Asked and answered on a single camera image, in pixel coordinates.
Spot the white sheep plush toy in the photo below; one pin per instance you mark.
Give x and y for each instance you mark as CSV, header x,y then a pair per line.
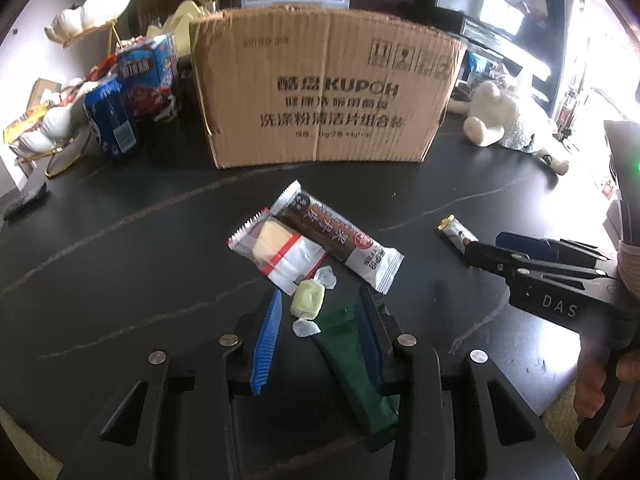
x,y
510,115

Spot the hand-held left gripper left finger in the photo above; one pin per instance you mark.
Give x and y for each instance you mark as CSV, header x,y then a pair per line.
x,y
265,345

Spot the dark green snack packet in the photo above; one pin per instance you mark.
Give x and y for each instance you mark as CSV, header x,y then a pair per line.
x,y
350,355

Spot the white petal tiered tray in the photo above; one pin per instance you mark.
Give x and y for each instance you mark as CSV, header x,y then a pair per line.
x,y
85,12

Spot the clear red-striped pastry packet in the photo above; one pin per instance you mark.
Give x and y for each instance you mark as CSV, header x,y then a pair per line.
x,y
280,250

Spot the black piano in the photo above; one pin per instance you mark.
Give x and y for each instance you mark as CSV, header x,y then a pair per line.
x,y
480,5

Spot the small blue packet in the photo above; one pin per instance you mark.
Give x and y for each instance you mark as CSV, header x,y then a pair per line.
x,y
478,63

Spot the small brown stick packet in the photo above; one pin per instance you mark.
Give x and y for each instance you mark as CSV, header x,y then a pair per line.
x,y
455,232

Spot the yellow snack packet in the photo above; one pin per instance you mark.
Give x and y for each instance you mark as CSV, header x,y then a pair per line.
x,y
22,122

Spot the pale yellow paper bags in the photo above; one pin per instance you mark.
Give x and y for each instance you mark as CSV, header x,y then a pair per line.
x,y
177,22

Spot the person's right hand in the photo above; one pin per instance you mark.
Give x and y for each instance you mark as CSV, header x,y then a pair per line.
x,y
592,385

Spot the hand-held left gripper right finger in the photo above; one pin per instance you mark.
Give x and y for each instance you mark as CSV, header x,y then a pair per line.
x,y
372,347

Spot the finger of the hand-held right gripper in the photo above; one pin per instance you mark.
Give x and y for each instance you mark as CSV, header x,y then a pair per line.
x,y
520,242
492,257

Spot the pale green candy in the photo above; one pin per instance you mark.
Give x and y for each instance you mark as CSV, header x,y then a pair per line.
x,y
310,302

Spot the brown and white long packet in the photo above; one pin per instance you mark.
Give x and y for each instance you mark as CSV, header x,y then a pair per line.
x,y
330,232

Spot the open brown cardboard box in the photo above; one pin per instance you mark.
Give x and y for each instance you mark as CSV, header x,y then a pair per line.
x,y
45,89

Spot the black remote control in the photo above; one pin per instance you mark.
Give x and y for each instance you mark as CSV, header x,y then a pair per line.
x,y
25,200

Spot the blue snack box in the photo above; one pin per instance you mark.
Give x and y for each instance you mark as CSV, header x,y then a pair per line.
x,y
147,77

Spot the printed cardboard box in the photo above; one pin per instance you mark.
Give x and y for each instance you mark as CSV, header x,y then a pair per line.
x,y
325,95

